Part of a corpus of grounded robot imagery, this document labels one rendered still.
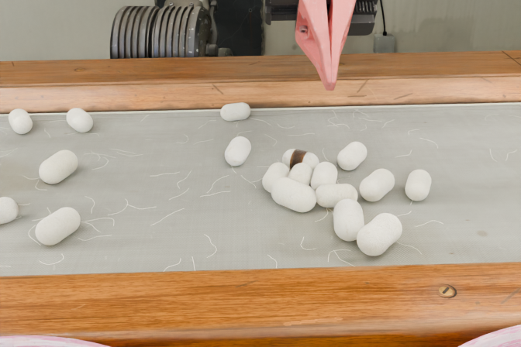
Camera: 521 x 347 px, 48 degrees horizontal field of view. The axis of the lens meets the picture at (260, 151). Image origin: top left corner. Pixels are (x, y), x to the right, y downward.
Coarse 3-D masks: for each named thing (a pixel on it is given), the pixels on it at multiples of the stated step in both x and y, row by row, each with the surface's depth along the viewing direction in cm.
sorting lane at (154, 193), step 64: (0, 128) 59; (64, 128) 59; (128, 128) 59; (192, 128) 58; (256, 128) 58; (320, 128) 58; (384, 128) 58; (448, 128) 58; (512, 128) 57; (0, 192) 48; (64, 192) 47; (128, 192) 47; (192, 192) 47; (256, 192) 47; (448, 192) 47; (512, 192) 46; (0, 256) 40; (64, 256) 40; (128, 256) 40; (192, 256) 40; (256, 256) 39; (320, 256) 39; (384, 256) 39; (448, 256) 39; (512, 256) 39
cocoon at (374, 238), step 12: (384, 216) 40; (372, 228) 38; (384, 228) 39; (396, 228) 39; (360, 240) 39; (372, 240) 38; (384, 240) 38; (396, 240) 40; (372, 252) 38; (384, 252) 39
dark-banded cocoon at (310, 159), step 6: (288, 150) 50; (288, 156) 49; (306, 156) 49; (312, 156) 49; (288, 162) 49; (306, 162) 49; (312, 162) 49; (318, 162) 49; (288, 168) 50; (312, 168) 49
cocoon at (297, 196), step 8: (272, 184) 45; (280, 184) 44; (288, 184) 44; (296, 184) 44; (304, 184) 44; (272, 192) 44; (280, 192) 44; (288, 192) 44; (296, 192) 43; (304, 192) 43; (312, 192) 43; (280, 200) 44; (288, 200) 44; (296, 200) 43; (304, 200) 43; (312, 200) 43; (296, 208) 43; (304, 208) 43
